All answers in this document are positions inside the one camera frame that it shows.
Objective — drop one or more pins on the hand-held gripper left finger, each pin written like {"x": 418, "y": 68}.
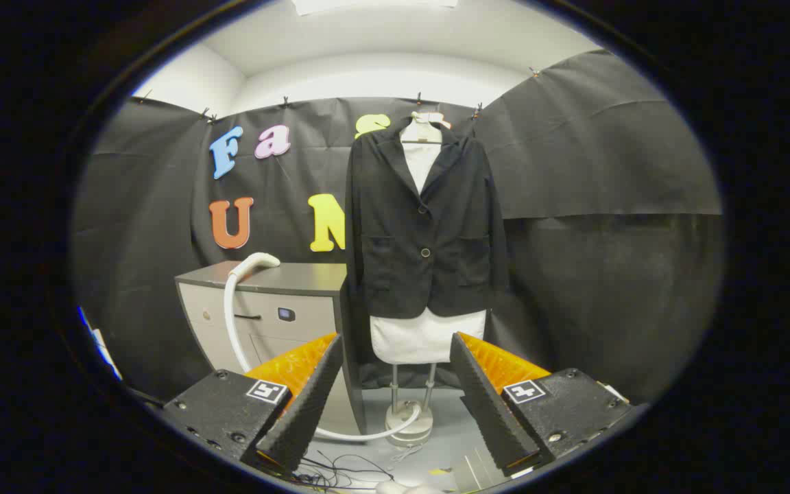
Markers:
{"x": 302, "y": 405}

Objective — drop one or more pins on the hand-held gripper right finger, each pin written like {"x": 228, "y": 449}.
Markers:
{"x": 491, "y": 412}

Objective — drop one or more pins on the white shirt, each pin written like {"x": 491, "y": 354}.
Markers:
{"x": 422, "y": 336}

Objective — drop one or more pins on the black blazer jacket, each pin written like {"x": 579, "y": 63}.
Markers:
{"x": 402, "y": 261}

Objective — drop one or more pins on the steamer stand with round base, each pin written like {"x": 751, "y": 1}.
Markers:
{"x": 412, "y": 432}

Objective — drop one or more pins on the grey cabinet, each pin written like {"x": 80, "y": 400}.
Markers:
{"x": 299, "y": 278}

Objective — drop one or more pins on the black backdrop cloth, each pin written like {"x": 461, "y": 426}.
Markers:
{"x": 607, "y": 206}

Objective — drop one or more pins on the white plastic hanger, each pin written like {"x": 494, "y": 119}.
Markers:
{"x": 421, "y": 132}

